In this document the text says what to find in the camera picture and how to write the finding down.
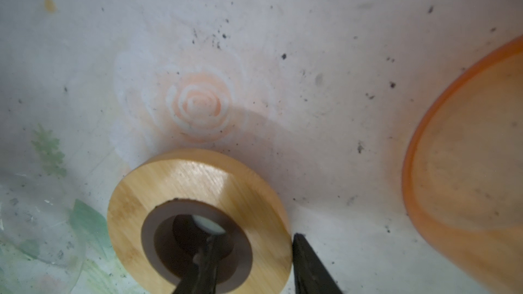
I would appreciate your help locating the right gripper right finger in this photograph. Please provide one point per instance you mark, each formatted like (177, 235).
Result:
(310, 274)

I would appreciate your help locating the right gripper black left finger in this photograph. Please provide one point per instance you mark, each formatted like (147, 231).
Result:
(201, 277)

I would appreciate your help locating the wooden ring holder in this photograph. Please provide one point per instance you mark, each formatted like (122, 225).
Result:
(162, 212)

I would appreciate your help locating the clear glass carafe brown handle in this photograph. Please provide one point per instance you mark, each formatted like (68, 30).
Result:
(40, 250)

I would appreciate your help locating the orange glass pitcher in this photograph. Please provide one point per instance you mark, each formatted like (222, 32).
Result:
(462, 174)

